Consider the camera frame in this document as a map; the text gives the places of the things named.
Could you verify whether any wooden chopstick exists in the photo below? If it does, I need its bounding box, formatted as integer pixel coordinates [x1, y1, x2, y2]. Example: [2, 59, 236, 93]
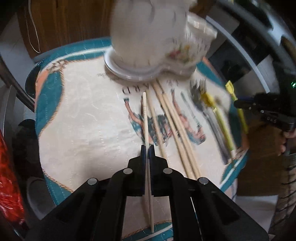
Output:
[152, 82, 196, 179]
[142, 92, 154, 233]
[155, 79, 201, 178]
[145, 89, 168, 160]

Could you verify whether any white floral ceramic utensil holder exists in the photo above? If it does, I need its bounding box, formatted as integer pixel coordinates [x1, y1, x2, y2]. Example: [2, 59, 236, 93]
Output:
[104, 1, 217, 81]

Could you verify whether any wooden cabinet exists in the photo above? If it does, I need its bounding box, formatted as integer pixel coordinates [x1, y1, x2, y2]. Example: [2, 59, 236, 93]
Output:
[17, 0, 115, 58]

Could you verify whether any steel appliance handle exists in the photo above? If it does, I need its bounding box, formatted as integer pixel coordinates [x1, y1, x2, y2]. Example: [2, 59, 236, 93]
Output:
[206, 16, 270, 96]

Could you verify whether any plaid trouser leg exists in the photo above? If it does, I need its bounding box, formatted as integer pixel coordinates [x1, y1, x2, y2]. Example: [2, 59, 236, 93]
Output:
[268, 154, 295, 236]

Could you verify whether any printed horse placemat cloth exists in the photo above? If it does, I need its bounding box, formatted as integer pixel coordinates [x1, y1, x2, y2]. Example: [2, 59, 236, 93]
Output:
[33, 38, 251, 241]

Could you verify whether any yellow handled gold fork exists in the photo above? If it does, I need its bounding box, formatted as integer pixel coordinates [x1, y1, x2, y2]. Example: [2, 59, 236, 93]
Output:
[198, 78, 236, 159]

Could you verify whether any red plastic bag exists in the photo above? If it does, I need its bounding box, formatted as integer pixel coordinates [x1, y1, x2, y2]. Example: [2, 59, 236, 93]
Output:
[0, 133, 25, 225]

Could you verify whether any white cable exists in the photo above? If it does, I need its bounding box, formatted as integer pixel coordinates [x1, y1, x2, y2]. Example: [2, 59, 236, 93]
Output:
[24, 0, 41, 54]

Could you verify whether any person's right hand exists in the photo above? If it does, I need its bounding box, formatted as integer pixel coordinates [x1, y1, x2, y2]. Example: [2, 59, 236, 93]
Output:
[276, 129, 295, 156]

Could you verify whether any silver fork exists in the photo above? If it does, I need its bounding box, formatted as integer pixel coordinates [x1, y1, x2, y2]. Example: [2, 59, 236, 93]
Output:
[190, 80, 231, 165]

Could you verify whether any yellow handled utensil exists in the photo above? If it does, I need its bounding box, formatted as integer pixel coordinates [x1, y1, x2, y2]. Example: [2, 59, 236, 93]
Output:
[225, 80, 249, 135]

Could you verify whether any silver flower-end utensil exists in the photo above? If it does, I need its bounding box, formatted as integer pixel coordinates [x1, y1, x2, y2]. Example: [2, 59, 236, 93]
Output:
[181, 91, 202, 128]

